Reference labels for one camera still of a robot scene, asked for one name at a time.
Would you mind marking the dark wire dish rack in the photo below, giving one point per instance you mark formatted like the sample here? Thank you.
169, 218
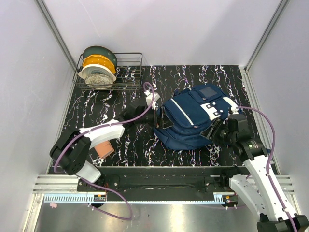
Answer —
128, 73

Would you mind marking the speckled grey plate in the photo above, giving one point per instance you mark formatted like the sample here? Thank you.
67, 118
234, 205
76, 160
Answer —
99, 81

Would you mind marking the dark green plate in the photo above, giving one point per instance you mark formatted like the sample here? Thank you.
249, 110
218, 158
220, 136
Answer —
99, 50

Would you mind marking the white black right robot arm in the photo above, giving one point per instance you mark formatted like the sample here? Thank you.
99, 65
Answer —
266, 200

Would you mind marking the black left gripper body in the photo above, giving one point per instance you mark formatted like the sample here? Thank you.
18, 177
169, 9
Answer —
157, 122

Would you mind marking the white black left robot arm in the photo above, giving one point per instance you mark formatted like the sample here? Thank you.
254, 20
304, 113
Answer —
71, 149

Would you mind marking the navy blue student backpack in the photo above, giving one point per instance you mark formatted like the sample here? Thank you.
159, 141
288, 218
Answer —
193, 111

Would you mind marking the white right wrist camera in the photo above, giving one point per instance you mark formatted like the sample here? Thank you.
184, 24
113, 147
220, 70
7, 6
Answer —
235, 111

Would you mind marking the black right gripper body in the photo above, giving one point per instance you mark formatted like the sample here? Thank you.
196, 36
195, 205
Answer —
220, 130

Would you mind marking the small pink eraser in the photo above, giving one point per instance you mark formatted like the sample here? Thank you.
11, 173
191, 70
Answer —
53, 205

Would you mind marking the yellow plate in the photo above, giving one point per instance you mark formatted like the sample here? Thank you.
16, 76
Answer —
101, 60

